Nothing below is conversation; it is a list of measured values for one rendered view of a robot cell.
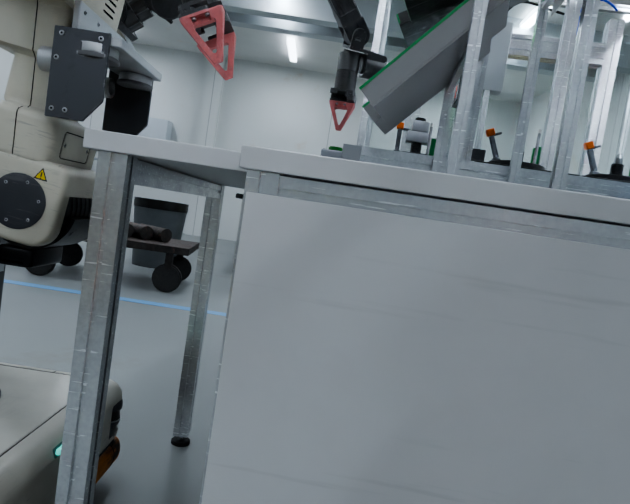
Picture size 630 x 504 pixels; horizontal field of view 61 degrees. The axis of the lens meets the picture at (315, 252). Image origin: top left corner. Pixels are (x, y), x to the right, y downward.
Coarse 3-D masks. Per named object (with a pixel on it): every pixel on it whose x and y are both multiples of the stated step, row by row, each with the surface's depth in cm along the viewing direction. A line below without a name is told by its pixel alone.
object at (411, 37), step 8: (512, 0) 111; (520, 0) 112; (528, 0) 113; (448, 8) 106; (400, 16) 108; (408, 16) 108; (432, 16) 108; (440, 16) 109; (400, 24) 108; (408, 24) 109; (416, 24) 110; (424, 24) 111; (432, 24) 112; (408, 32) 113; (416, 32) 114; (424, 32) 115; (408, 40) 117
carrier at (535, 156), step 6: (540, 132) 132; (534, 150) 138; (540, 150) 135; (534, 156) 132; (486, 162) 128; (492, 162) 136; (498, 162) 134; (504, 162) 133; (522, 162) 131; (528, 162) 131; (534, 162) 132; (528, 168) 126; (534, 168) 132; (540, 168) 133; (570, 174) 125; (576, 174) 125
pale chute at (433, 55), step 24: (504, 0) 88; (456, 24) 90; (504, 24) 98; (408, 48) 93; (432, 48) 92; (456, 48) 94; (384, 72) 94; (408, 72) 93; (432, 72) 98; (384, 96) 94; (408, 96) 102; (384, 120) 106
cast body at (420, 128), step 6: (414, 120) 148; (420, 120) 149; (414, 126) 148; (420, 126) 148; (426, 126) 148; (408, 132) 149; (414, 132) 149; (420, 132) 148; (426, 132) 148; (408, 138) 149; (414, 138) 149; (420, 138) 148; (426, 138) 148; (432, 138) 150; (426, 144) 150
